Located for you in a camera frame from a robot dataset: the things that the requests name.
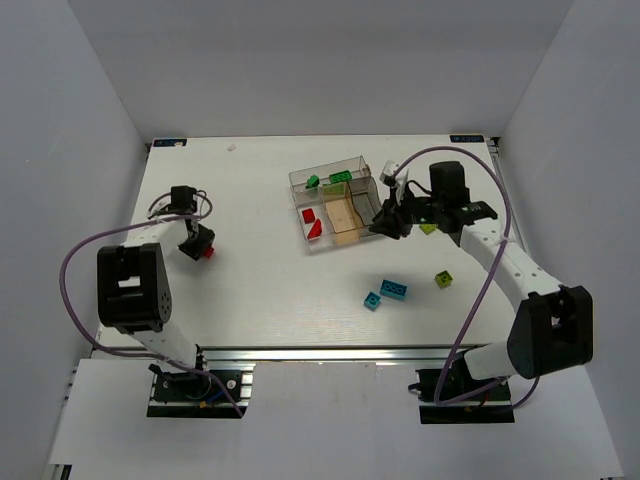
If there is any cyan long lego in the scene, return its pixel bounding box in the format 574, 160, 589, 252
379, 279, 408, 301

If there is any red curved lego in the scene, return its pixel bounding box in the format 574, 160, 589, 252
307, 219, 323, 241

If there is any small green number lego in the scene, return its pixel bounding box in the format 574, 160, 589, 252
305, 175, 320, 190

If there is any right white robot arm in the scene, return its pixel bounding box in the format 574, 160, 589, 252
370, 161, 594, 381

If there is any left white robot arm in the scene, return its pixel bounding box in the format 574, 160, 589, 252
97, 185, 215, 368

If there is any lime flat square lego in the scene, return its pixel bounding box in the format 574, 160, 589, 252
419, 224, 438, 235

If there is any grey smoky container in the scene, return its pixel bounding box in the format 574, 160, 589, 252
347, 176, 382, 237

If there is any amber transparent container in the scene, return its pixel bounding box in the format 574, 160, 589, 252
322, 182, 363, 246

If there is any left blue table label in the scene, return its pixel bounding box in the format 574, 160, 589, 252
152, 138, 187, 148

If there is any blue table label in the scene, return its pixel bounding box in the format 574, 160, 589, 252
449, 134, 485, 143
152, 138, 187, 148

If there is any lime lego near front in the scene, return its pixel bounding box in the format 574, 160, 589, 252
434, 270, 453, 288

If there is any cyan small lego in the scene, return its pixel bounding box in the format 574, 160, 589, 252
363, 292, 381, 311

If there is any right blue table label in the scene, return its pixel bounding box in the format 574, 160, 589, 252
449, 134, 485, 143

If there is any long clear smoky container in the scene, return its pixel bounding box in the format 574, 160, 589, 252
289, 156, 371, 207

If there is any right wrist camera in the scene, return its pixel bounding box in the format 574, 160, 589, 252
379, 160, 408, 205

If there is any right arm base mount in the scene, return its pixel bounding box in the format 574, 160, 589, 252
407, 369, 515, 425

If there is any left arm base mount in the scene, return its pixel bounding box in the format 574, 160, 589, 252
146, 362, 254, 420

